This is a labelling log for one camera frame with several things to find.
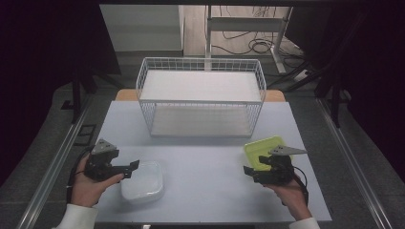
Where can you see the person's left hand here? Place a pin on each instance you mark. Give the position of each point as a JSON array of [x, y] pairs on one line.
[[86, 191]]

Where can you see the white plastic food container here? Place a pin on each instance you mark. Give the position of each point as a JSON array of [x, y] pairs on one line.
[[143, 184]]

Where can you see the metal floor rail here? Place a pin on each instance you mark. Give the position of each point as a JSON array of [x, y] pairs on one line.
[[353, 165], [52, 168]]

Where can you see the black stand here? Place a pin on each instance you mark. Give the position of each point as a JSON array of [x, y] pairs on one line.
[[334, 95], [76, 92]]

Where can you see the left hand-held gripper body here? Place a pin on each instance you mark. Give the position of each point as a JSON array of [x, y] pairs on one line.
[[100, 165]]

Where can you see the green plastic food container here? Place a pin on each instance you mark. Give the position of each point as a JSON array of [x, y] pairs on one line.
[[256, 151]]

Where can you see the white cabinet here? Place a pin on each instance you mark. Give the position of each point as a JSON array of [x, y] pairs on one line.
[[143, 28]]

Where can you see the white metal desk frame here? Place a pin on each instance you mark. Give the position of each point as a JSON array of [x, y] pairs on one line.
[[245, 24]]

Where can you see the black floor bracket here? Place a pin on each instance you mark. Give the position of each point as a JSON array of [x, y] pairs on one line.
[[85, 135]]

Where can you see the person's right hand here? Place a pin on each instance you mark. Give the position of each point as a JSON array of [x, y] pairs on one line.
[[291, 197]]

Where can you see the wooden table board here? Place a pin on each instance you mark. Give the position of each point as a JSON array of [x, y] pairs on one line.
[[125, 94]]

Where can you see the white power strip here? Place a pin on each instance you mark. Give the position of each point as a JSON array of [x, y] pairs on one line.
[[302, 75]]

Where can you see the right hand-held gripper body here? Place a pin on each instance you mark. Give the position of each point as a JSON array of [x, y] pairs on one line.
[[280, 170]]

